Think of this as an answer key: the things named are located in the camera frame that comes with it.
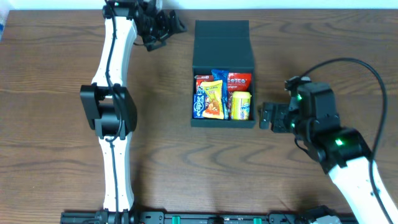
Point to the yellow Mentos candy bottle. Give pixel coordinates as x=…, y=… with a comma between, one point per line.
x=240, y=105

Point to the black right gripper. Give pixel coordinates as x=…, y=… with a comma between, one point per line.
x=278, y=116

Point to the red Hacks candy bag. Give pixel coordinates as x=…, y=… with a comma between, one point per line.
x=239, y=81

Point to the black mounting rail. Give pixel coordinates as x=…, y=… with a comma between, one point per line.
x=184, y=218

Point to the blue cookie packet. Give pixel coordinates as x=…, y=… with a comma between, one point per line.
x=223, y=76

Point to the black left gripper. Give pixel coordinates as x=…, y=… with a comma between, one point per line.
x=162, y=28

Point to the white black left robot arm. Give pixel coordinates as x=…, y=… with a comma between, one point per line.
x=110, y=109

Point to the red Hello Panda box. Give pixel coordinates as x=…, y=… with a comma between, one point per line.
x=199, y=79

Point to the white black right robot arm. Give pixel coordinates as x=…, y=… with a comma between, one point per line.
x=346, y=158

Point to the dark green gift box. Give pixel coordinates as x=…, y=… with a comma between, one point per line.
x=224, y=45

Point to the white blue object at edge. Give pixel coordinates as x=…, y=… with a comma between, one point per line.
x=3, y=18

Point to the blue Eclipse mint tin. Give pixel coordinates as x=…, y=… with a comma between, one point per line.
x=199, y=102

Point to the yellow Julie's peanut butter packet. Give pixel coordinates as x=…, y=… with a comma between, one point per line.
x=213, y=91

